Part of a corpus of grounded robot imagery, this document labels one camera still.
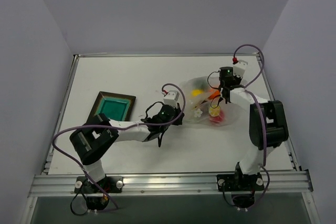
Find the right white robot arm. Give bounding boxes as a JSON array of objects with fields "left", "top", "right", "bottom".
[{"left": 218, "top": 67, "right": 289, "bottom": 189}]

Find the red fake apple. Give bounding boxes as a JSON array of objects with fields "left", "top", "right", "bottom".
[{"left": 209, "top": 110, "right": 225, "bottom": 125}]

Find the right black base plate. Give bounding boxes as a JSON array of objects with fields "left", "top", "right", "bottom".
[{"left": 216, "top": 173, "right": 265, "bottom": 192}]

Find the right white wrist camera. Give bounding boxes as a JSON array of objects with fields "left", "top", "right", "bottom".
[{"left": 233, "top": 57, "right": 248, "bottom": 79}]

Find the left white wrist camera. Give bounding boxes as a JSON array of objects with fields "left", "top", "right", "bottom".
[{"left": 163, "top": 90, "right": 180, "bottom": 108}]

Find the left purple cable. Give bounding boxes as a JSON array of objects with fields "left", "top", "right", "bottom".
[{"left": 51, "top": 83, "right": 186, "bottom": 213}]

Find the orange fake fruit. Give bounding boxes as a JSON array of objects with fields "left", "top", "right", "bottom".
[{"left": 208, "top": 90, "right": 220, "bottom": 100}]

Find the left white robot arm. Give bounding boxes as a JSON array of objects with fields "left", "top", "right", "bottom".
[{"left": 69, "top": 102, "right": 184, "bottom": 192}]

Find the aluminium front rail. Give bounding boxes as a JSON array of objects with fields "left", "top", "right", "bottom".
[{"left": 28, "top": 171, "right": 313, "bottom": 197}]

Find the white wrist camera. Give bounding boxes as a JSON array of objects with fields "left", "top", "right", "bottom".
[
  {"left": 233, "top": 57, "right": 248, "bottom": 79},
  {"left": 163, "top": 90, "right": 180, "bottom": 108}
]

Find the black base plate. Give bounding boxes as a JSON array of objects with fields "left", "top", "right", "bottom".
[
  {"left": 216, "top": 173, "right": 265, "bottom": 192},
  {"left": 74, "top": 176, "right": 124, "bottom": 194}
]

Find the translucent plastic bag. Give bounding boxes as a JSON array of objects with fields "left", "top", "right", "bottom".
[{"left": 180, "top": 76, "right": 240, "bottom": 127}]

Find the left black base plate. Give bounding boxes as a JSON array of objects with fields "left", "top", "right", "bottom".
[{"left": 74, "top": 176, "right": 124, "bottom": 194}]

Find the yellow fake pear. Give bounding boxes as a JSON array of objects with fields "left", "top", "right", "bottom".
[{"left": 191, "top": 89, "right": 204, "bottom": 97}]

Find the teal rectangular tray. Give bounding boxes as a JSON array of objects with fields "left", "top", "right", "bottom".
[{"left": 88, "top": 91, "right": 136, "bottom": 121}]

